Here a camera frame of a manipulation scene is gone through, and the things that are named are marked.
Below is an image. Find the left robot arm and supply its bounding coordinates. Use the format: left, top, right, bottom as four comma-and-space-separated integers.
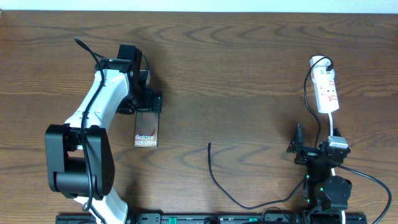
45, 39, 162, 223

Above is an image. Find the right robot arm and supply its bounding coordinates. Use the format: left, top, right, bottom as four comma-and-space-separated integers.
287, 124, 352, 223

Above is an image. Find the black usb charger plug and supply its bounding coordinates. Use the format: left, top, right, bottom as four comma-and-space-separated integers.
326, 63, 333, 72

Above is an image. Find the white power strip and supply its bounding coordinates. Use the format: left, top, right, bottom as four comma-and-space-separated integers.
310, 55, 339, 114

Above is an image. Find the white power strip cord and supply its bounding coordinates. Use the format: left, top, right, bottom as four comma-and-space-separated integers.
327, 112, 346, 224

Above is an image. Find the black charger cable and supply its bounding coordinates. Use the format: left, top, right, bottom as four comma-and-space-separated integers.
207, 141, 307, 210

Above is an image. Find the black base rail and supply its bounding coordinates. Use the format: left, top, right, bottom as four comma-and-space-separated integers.
55, 212, 368, 224

